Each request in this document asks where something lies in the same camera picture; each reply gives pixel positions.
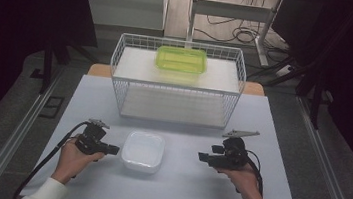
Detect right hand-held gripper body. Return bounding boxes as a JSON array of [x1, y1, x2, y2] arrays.
[[211, 126, 261, 173]]

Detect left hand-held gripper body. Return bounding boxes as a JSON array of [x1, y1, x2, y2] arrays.
[[74, 116, 112, 158]]

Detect white square plastic container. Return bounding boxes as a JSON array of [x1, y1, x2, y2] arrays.
[[118, 128, 168, 176]]

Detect white wire basket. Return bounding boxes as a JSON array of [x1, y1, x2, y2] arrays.
[[103, 31, 251, 132]]

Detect yellow-green plastic container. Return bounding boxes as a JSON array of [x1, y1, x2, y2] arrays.
[[153, 44, 210, 77]]

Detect person's left hand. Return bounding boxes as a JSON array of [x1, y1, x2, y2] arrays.
[[50, 135, 107, 190]]

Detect person's right hand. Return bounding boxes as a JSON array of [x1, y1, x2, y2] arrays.
[[213, 159, 268, 199]]

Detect black floor plate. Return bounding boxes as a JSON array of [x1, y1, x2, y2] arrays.
[[39, 94, 66, 121]]

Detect wooden table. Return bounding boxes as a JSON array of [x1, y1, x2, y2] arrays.
[[87, 62, 267, 97]]

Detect black metal stand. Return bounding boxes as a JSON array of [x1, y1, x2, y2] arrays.
[[241, 50, 338, 132], [28, 37, 102, 102]]

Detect white power strip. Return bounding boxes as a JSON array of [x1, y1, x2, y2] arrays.
[[274, 63, 294, 79]]

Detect white cabinet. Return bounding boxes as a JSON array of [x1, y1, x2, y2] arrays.
[[76, 0, 171, 40]]

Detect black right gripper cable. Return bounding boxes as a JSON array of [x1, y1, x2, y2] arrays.
[[235, 148, 269, 198]]

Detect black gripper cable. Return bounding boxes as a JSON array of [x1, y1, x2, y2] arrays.
[[235, 148, 269, 198], [12, 113, 91, 199]]

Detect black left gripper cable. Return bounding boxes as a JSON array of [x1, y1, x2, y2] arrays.
[[12, 113, 91, 199]]

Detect aluminium floor rail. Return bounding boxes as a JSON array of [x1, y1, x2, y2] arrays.
[[285, 94, 353, 199], [0, 58, 66, 199]]

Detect black floor cables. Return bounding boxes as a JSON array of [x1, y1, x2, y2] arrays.
[[192, 0, 299, 57]]

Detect white metal desk frame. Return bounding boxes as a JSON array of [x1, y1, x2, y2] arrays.
[[183, 0, 284, 70]]

